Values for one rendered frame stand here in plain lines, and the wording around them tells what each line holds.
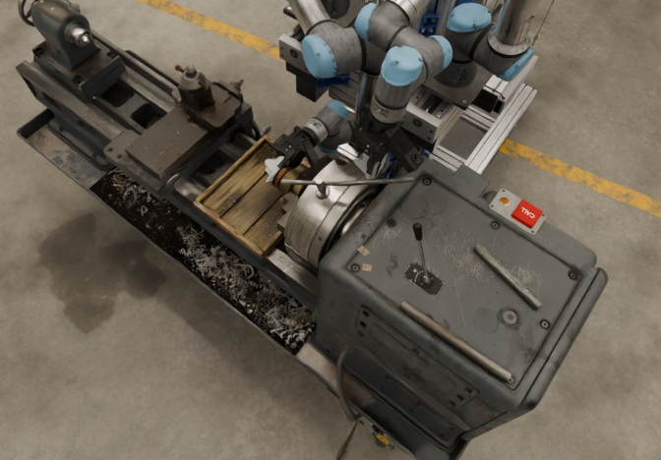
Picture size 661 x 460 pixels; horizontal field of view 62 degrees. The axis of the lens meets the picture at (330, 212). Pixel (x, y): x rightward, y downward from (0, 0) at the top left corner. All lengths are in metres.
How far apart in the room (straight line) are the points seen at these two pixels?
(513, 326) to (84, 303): 2.03
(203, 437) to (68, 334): 0.78
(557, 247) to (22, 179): 2.65
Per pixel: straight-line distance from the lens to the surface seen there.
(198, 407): 2.55
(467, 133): 2.96
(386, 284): 1.32
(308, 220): 1.45
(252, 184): 1.88
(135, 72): 2.34
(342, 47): 1.51
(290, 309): 2.04
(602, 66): 3.89
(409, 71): 1.11
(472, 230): 1.43
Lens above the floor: 2.47
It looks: 61 degrees down
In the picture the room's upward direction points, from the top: 4 degrees clockwise
